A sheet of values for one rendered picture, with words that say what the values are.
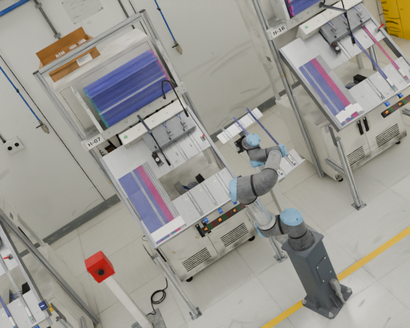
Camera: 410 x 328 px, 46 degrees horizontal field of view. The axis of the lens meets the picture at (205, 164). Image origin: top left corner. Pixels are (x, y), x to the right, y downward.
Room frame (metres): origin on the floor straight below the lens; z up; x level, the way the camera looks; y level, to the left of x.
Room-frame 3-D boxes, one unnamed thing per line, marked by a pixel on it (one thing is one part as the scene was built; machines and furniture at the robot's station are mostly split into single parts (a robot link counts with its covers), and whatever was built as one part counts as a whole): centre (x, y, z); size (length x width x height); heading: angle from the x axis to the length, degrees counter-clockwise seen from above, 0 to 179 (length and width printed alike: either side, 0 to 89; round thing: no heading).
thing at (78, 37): (3.25, 0.35, 1.82); 0.68 x 0.30 x 0.20; 97
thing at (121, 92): (2.97, 0.20, 1.52); 0.51 x 0.13 x 0.27; 97
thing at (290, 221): (2.02, -0.28, 0.72); 0.13 x 0.12 x 0.14; 64
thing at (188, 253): (3.08, 0.28, 0.31); 0.70 x 0.65 x 0.62; 97
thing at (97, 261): (2.53, 0.93, 0.39); 0.24 x 0.24 x 0.78; 7
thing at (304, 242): (2.02, -0.28, 0.60); 0.15 x 0.15 x 0.10
